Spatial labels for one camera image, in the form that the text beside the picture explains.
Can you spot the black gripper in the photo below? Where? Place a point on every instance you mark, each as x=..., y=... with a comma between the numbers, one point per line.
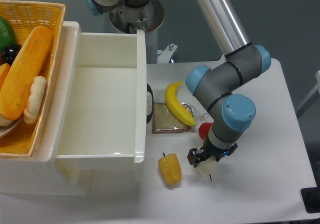
x=196, y=156

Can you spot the black device at edge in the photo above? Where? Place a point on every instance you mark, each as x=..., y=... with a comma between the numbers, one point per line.
x=311, y=199

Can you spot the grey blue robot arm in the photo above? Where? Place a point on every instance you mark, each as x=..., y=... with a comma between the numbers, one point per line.
x=214, y=88

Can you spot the black drawer handle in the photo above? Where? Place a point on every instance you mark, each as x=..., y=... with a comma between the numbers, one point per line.
x=150, y=103

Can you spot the white plate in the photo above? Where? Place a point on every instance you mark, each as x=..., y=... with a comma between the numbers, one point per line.
x=5, y=130

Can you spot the yellow bell pepper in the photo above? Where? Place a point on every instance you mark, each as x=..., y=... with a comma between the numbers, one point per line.
x=170, y=169

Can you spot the white plastic drawer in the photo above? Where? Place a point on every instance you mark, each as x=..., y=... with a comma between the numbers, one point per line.
x=105, y=120

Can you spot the bread slice in plastic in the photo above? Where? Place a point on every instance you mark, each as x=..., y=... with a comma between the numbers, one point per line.
x=165, y=122

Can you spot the white drawer cabinet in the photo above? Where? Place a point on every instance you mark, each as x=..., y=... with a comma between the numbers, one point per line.
x=43, y=173

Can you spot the white frame at right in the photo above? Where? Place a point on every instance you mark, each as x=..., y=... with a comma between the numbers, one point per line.
x=310, y=98

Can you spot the dark purple grapes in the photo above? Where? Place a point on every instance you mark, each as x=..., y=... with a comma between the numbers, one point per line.
x=9, y=53

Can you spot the yellow banana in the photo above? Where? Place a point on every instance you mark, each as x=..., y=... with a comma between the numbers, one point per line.
x=176, y=107

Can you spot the red bell pepper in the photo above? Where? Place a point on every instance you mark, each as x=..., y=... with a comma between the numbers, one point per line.
x=203, y=129

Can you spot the orange baguette bread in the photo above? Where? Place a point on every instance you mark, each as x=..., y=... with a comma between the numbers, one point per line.
x=15, y=90

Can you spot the green vegetable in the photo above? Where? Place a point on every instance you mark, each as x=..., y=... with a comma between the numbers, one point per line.
x=7, y=34

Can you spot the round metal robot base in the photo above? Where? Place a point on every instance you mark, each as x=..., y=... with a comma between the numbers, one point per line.
x=147, y=18

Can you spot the cream croissant pastry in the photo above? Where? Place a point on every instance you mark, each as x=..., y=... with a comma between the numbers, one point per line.
x=34, y=101

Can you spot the white metal bracket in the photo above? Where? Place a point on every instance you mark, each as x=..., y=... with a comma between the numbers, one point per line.
x=166, y=56

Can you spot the yellow woven basket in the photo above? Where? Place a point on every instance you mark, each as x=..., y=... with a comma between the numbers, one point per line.
x=24, y=16

